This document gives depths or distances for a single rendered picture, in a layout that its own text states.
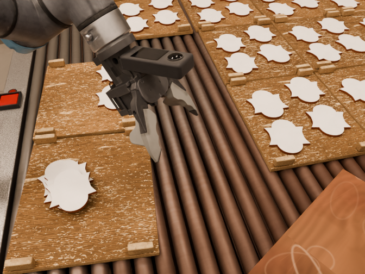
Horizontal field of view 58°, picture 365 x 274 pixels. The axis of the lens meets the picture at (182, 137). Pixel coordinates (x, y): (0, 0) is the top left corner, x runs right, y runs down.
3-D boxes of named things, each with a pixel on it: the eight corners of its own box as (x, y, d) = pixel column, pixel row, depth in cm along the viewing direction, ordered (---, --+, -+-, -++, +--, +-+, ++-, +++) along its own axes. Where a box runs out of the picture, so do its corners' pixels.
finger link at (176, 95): (182, 106, 70) (149, 89, 64) (203, 100, 66) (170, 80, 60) (180, 120, 69) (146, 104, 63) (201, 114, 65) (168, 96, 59)
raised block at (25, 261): (7, 272, 73) (2, 267, 71) (9, 264, 75) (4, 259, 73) (35, 268, 74) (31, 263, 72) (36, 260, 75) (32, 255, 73)
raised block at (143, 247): (128, 256, 76) (127, 250, 74) (128, 248, 77) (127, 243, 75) (154, 253, 77) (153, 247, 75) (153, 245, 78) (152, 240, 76)
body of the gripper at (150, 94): (145, 99, 65) (111, 45, 61) (176, 88, 60) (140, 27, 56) (122, 120, 60) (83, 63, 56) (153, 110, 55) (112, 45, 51)
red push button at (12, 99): (-1, 109, 115) (-2, 106, 114) (2, 98, 119) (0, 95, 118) (18, 106, 116) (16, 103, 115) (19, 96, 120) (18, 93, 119)
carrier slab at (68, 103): (33, 143, 103) (32, 139, 102) (48, 69, 132) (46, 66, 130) (145, 129, 107) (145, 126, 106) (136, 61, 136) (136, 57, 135)
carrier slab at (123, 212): (4, 276, 74) (1, 273, 73) (35, 144, 103) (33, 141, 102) (159, 255, 78) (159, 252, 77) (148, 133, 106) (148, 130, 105)
